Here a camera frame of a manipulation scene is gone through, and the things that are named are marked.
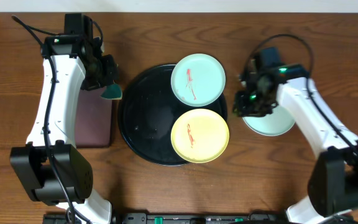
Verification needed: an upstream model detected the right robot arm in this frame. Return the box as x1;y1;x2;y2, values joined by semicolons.
233;64;358;223

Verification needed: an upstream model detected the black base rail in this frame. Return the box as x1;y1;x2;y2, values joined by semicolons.
42;212;288;224

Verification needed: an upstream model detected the mint green plate top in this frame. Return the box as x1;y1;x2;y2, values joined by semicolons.
170;54;226;107

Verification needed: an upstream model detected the yellow plate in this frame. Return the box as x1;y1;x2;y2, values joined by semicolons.
170;109;229;163

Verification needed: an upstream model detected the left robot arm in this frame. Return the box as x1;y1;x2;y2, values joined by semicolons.
10;34;117;223

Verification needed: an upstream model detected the mint green plate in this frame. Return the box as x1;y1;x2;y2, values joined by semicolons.
243;106;295;136
170;54;226;107

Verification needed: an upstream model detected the rectangular dark tray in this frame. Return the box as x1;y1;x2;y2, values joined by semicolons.
75;88;112;148

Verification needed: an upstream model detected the green sponge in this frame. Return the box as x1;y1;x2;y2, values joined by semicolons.
101;83;122;100

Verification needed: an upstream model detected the round black tray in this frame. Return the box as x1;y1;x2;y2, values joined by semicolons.
117;64;227;166

